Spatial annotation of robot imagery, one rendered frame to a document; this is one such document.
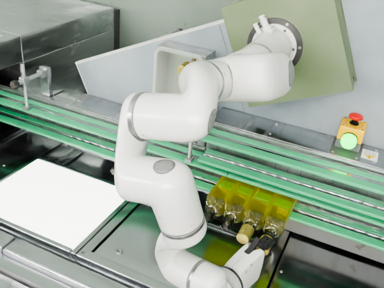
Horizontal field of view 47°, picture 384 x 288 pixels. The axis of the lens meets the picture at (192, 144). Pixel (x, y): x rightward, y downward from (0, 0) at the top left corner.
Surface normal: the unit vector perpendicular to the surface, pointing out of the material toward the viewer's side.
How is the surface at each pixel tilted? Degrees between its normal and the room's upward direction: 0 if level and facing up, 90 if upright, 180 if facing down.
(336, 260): 90
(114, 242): 90
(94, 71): 0
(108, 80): 0
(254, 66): 47
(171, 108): 40
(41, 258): 90
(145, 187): 16
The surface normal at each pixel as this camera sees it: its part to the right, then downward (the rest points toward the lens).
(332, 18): -0.44, 0.43
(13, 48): 0.90, 0.28
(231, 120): 0.08, -0.87
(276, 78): 0.86, 0.07
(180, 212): 0.27, 0.50
